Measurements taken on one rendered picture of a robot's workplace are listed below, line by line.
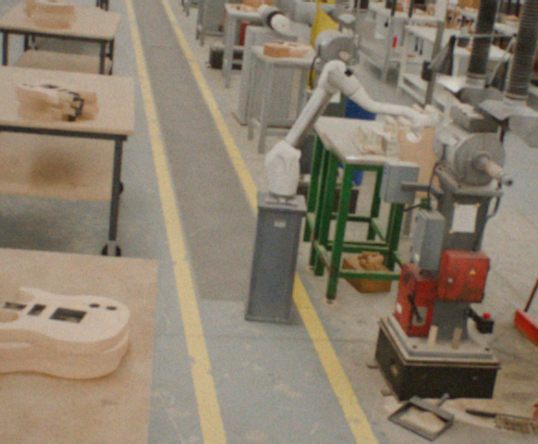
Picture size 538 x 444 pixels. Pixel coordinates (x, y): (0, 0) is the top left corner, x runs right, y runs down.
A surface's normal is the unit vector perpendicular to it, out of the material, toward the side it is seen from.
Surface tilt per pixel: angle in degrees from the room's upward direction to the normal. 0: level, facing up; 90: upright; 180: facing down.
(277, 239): 90
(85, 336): 0
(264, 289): 90
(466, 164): 93
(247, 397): 0
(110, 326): 0
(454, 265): 90
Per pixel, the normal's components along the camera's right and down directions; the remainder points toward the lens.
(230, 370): 0.11, -0.94
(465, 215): 0.15, 0.33
